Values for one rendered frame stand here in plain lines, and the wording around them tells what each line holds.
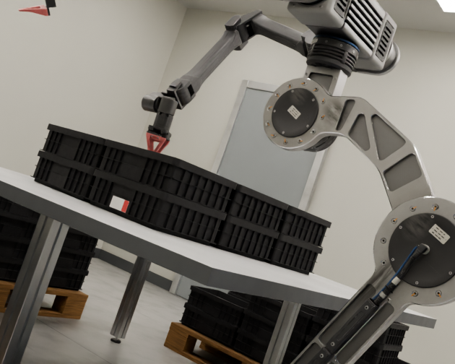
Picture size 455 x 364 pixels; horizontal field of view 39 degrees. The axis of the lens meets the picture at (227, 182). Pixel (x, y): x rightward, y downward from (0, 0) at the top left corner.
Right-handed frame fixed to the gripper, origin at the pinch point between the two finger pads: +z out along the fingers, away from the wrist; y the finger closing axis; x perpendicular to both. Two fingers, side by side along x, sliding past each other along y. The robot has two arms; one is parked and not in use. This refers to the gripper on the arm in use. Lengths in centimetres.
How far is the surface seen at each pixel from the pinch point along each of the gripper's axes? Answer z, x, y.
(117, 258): 87, -87, -426
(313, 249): 14, 64, -44
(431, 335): 51, 180, -260
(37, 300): 48, -9, 42
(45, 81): -51, -177, -332
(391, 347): 50, 120, -111
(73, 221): 24, -2, 56
